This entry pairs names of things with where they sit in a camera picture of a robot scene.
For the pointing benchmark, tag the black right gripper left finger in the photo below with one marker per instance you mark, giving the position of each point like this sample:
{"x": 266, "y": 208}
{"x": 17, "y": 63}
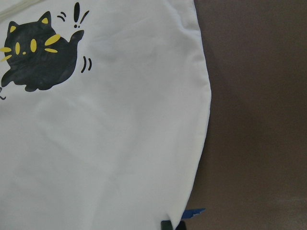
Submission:
{"x": 166, "y": 225}

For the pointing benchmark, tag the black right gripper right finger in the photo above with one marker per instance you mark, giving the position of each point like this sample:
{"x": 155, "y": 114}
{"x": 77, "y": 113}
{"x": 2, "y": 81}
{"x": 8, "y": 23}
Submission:
{"x": 182, "y": 226}

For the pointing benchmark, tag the cream cat print shirt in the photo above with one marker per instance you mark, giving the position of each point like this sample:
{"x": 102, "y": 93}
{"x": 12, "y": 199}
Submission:
{"x": 104, "y": 109}

